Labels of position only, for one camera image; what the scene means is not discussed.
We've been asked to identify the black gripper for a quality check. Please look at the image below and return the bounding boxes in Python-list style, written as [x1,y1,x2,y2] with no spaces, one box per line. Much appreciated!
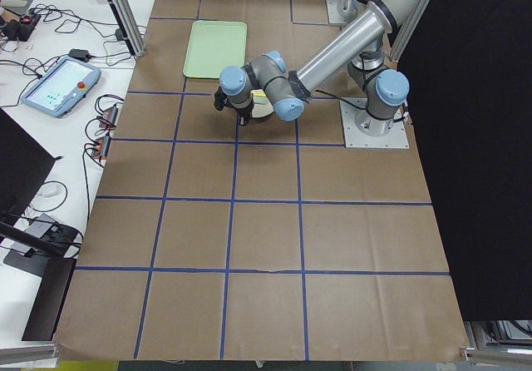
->
[214,87,254,126]

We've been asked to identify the white round plate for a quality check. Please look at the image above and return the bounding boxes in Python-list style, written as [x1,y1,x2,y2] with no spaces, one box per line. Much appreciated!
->
[251,90,273,119]

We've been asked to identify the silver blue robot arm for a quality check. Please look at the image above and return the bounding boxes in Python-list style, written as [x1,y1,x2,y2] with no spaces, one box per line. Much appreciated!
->
[214,0,420,123]

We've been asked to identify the light green tray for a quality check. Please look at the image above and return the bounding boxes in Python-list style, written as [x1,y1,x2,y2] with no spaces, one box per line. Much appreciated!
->
[183,20,248,79]

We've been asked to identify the orange black adapter box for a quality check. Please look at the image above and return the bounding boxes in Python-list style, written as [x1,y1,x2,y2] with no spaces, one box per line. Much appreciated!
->
[97,105,119,130]

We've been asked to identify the black power adapter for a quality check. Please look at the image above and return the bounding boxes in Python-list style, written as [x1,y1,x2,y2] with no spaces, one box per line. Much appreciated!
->
[68,48,92,62]

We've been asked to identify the blue teach pendant tablet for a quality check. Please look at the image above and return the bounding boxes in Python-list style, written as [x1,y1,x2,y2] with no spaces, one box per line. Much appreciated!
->
[21,56,101,117]

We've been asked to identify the black monitor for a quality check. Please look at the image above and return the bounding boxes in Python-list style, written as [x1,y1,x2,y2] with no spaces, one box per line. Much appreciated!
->
[1,111,79,258]

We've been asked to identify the black curtain panel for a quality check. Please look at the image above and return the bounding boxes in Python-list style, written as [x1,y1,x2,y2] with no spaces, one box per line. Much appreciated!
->
[399,0,531,320]

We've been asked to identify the black power strip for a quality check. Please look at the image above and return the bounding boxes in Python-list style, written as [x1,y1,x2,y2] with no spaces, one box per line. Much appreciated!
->
[1,12,41,42]

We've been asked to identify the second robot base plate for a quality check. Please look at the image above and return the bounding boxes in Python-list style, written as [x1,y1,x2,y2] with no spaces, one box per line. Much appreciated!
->
[326,0,367,27]

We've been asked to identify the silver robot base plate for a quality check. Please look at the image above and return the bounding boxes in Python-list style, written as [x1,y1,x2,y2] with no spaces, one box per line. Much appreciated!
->
[340,97,410,150]

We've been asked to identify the aluminium frame post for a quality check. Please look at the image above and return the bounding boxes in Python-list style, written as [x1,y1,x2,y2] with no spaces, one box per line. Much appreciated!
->
[107,0,146,58]

